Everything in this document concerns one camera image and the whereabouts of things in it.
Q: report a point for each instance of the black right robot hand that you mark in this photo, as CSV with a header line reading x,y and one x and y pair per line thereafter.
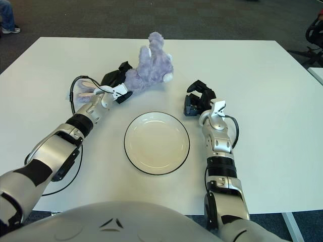
x,y
205,99

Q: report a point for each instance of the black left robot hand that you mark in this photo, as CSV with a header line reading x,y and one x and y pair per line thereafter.
x,y
112,78

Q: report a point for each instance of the purple plush bunny doll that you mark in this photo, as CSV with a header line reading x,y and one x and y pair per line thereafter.
x,y
151,68

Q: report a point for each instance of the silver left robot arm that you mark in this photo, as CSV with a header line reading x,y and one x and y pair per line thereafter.
x,y
50,148

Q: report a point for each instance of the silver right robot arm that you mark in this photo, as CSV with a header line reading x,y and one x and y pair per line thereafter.
x,y
219,141

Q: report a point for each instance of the white plate with black rim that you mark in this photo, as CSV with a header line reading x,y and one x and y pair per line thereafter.
x,y
156,146

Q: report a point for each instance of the white neighbouring table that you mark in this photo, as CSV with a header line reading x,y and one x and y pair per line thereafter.
x,y
318,74

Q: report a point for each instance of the seated person in jeans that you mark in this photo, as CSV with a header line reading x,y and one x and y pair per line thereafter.
x,y
6,15

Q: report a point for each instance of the black office chair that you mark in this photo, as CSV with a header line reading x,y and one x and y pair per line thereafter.
x,y
313,30

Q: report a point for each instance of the grey robot torso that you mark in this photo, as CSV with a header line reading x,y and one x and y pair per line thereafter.
x,y
113,221

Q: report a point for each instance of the white table leg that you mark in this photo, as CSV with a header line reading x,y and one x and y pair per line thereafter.
x,y
292,227

